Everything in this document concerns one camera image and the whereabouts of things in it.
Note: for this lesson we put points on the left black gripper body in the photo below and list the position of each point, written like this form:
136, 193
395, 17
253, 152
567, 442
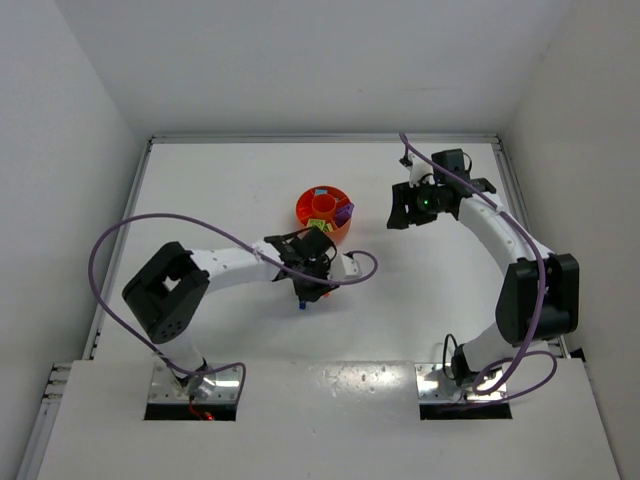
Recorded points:
310, 291

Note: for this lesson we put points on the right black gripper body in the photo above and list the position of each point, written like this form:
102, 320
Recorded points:
405, 206

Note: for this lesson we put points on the bright green lego brick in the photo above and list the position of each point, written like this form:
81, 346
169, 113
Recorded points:
319, 223

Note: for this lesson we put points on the purple curved lego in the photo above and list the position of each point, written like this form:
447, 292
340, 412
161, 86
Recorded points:
343, 214

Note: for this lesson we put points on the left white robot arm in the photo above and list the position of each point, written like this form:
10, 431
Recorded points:
165, 294

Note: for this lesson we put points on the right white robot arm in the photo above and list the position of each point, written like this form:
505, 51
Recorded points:
539, 297

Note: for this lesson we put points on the orange round divided container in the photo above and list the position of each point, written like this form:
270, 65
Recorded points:
323, 207

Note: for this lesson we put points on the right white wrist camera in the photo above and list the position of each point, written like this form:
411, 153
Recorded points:
418, 169

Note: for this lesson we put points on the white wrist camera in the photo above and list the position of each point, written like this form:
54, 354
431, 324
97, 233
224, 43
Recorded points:
418, 169
345, 268

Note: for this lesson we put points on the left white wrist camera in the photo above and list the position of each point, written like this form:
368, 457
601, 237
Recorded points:
345, 268

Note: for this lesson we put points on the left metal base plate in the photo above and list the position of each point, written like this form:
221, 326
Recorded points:
220, 388

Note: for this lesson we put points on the aluminium table frame rail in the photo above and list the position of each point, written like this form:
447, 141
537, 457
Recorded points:
330, 391

